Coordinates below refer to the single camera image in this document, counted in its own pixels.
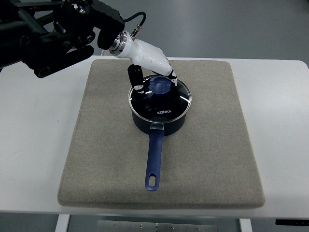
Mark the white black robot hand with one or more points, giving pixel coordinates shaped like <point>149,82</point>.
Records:
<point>144,55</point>

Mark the glass pot lid blue knob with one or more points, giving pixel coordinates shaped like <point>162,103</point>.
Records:
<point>161,100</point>

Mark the dark pot with blue handle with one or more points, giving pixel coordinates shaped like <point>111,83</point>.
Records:
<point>157,130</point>

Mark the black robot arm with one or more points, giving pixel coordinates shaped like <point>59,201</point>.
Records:
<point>49,36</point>

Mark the lower silver floor plate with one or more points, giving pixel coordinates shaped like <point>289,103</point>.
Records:
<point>105,53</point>

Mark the beige felt mat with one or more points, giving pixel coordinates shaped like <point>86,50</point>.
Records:
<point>208,163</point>

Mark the white left table leg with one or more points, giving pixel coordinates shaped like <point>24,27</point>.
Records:
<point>62,223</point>

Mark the white table leg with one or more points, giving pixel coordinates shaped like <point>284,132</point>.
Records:
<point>245,225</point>
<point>62,223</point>

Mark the white right table leg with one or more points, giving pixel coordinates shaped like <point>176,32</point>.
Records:
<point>245,225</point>

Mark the black table control panel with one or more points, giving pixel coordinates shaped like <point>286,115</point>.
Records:
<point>292,222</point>

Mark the metal table base plate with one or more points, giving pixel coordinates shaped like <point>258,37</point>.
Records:
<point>128,226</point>

